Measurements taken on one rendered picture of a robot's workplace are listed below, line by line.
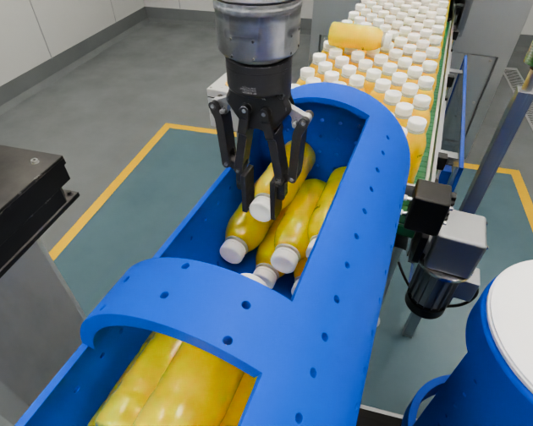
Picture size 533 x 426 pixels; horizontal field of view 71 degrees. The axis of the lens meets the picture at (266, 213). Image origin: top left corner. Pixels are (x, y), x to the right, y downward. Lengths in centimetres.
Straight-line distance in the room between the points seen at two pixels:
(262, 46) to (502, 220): 224
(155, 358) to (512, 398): 44
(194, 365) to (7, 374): 65
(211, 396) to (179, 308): 9
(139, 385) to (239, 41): 35
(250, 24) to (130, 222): 194
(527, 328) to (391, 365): 114
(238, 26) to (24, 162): 52
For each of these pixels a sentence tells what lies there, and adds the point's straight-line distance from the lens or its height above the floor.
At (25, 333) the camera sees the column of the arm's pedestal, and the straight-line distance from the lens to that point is 96.
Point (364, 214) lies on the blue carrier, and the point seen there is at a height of 120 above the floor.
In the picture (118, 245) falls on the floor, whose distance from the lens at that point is 216.
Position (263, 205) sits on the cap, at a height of 111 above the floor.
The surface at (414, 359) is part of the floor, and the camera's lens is 176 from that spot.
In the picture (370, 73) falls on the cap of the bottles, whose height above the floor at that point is 108.
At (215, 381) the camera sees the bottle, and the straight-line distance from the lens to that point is 35.
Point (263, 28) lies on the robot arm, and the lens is 40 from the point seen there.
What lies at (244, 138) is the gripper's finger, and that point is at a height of 123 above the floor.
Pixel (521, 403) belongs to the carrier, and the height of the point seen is 100.
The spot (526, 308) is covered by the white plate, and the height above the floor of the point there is 104.
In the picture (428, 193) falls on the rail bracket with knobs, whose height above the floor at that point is 100.
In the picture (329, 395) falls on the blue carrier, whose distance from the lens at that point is 33.
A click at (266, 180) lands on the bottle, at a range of 59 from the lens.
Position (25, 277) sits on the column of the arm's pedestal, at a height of 88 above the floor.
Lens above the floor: 148
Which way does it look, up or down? 43 degrees down
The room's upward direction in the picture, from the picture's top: straight up
